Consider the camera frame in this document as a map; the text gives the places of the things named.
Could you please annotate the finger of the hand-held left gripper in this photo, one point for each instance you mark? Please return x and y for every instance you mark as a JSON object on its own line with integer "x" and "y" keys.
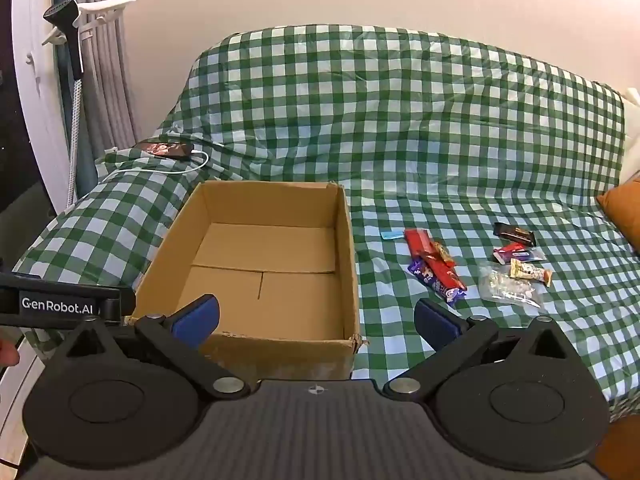
{"x": 120, "y": 304}

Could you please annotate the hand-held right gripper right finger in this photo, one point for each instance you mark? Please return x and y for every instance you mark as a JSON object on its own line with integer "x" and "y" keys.
{"x": 434, "y": 322}

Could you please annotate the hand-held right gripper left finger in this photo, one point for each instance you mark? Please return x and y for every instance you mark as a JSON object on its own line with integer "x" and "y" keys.
{"x": 194, "y": 324}

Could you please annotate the purple toothpaste tube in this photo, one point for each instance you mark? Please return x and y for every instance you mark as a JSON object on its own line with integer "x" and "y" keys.
{"x": 437, "y": 282}

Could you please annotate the clear plastic bag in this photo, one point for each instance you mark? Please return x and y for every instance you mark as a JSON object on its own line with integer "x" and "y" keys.
{"x": 502, "y": 290}

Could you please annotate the red snack packet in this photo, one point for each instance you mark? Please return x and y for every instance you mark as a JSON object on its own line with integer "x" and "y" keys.
{"x": 417, "y": 241}

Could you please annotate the cardboard box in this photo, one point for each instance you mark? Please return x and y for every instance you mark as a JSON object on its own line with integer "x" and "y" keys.
{"x": 270, "y": 255}

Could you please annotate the beige candy bar packet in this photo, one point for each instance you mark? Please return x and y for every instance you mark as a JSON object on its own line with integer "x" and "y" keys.
{"x": 530, "y": 272}

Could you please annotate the person's left hand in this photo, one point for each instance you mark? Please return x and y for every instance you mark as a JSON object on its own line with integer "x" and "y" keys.
{"x": 7, "y": 352}

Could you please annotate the small gold candy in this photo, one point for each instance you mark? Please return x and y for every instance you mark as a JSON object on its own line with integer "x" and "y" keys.
{"x": 443, "y": 254}

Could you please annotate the small blue packet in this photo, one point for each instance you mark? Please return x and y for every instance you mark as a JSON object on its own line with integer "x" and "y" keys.
{"x": 392, "y": 234}

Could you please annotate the small red white packet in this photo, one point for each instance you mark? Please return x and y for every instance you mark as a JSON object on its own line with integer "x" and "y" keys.
{"x": 509, "y": 253}

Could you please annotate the black snack packet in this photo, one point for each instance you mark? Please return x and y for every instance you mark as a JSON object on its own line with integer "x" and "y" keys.
{"x": 515, "y": 233}

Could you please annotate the thin blue clear packet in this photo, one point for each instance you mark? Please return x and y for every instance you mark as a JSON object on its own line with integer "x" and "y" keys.
{"x": 536, "y": 256}

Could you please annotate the phone with patterned case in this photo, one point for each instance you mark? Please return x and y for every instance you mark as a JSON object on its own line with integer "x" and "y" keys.
{"x": 162, "y": 149}

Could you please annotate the green checkered blanket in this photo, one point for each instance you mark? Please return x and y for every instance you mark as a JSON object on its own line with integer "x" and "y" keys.
{"x": 400, "y": 125}

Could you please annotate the grey curtain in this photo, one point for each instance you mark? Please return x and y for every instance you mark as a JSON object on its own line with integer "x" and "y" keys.
{"x": 115, "y": 85}

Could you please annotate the orange pillow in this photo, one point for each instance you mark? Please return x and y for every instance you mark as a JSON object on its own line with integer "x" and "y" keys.
{"x": 622, "y": 210}

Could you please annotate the black garment steamer head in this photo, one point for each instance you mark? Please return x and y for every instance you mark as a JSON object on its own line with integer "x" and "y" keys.
{"x": 70, "y": 35}

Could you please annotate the white plastic hanger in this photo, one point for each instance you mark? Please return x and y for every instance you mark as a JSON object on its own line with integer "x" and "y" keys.
{"x": 107, "y": 6}

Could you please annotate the white pillow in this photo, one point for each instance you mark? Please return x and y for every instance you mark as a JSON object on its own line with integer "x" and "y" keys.
{"x": 632, "y": 99}

